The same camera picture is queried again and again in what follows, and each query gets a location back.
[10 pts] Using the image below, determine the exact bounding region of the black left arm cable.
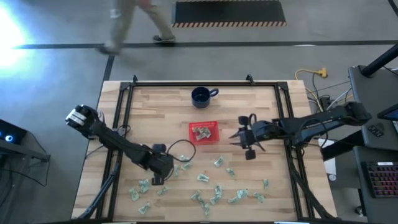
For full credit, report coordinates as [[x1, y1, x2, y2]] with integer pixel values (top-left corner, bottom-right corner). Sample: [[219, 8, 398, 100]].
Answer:
[[166, 139, 197, 164]]

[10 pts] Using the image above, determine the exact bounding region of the person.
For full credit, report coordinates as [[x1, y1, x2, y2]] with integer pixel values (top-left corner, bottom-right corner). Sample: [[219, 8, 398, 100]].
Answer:
[[96, 0, 177, 56]]

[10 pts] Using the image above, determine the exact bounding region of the black desk leg bar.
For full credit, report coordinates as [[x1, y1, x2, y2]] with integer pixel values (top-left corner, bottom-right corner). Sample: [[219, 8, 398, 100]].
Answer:
[[321, 129, 365, 162]]

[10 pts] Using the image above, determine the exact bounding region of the red slotted plastic basket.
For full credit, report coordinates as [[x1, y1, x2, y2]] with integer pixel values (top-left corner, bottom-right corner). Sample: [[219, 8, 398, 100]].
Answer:
[[188, 120, 221, 146]]

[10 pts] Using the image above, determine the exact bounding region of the small black controller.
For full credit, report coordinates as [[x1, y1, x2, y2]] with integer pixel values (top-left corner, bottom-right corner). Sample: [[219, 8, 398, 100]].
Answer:
[[368, 123, 385, 138]]

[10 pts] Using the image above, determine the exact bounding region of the black pole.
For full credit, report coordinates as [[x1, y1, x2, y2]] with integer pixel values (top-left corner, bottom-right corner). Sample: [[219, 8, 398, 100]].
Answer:
[[360, 43, 398, 78]]

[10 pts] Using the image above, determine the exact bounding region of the white paper sheet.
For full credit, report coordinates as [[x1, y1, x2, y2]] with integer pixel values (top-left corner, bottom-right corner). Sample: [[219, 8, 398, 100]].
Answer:
[[317, 139, 337, 175]]

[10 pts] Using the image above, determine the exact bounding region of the black box with blue light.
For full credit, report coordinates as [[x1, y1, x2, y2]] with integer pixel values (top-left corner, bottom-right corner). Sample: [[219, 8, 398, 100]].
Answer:
[[0, 119, 28, 146]]

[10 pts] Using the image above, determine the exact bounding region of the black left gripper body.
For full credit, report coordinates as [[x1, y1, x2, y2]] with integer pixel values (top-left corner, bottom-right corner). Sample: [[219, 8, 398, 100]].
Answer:
[[144, 144, 174, 186]]

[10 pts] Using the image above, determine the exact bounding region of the black keyboard desk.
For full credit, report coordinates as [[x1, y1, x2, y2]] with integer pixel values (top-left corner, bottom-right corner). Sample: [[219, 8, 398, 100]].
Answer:
[[353, 145, 398, 224]]

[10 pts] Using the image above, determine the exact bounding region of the dark grey cart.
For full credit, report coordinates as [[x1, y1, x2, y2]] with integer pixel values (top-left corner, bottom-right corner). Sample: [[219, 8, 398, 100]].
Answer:
[[0, 130, 52, 187]]

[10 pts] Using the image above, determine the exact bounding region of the dark blue mug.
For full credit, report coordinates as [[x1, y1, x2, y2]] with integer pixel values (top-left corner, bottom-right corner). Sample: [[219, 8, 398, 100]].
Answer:
[[191, 86, 220, 110]]

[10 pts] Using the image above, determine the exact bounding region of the black hazard-striped floor mat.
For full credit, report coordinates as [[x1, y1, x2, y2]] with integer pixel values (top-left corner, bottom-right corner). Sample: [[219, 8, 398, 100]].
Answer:
[[172, 0, 287, 28]]

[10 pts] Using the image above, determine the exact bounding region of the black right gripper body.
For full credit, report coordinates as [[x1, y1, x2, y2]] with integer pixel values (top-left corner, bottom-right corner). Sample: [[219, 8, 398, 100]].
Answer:
[[238, 115, 279, 161]]

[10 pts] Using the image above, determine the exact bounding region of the yellow extension cord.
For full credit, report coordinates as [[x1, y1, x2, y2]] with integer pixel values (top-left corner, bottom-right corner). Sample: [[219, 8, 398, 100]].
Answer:
[[294, 67, 329, 112]]

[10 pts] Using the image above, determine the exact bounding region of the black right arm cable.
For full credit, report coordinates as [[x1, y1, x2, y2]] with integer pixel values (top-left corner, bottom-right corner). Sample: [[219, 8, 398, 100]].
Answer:
[[248, 113, 267, 152]]

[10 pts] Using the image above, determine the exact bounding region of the black backlit keyboard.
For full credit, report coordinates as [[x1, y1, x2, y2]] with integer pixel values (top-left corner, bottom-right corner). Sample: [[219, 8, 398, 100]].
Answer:
[[366, 161, 398, 199]]

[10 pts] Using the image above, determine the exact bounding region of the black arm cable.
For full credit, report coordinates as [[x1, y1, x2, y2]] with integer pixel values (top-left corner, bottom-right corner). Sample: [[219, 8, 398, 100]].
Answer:
[[248, 113, 267, 152], [166, 139, 197, 164]]

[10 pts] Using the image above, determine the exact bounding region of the black monitor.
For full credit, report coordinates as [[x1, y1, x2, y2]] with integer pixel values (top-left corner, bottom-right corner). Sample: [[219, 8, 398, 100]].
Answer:
[[377, 104, 398, 123]]

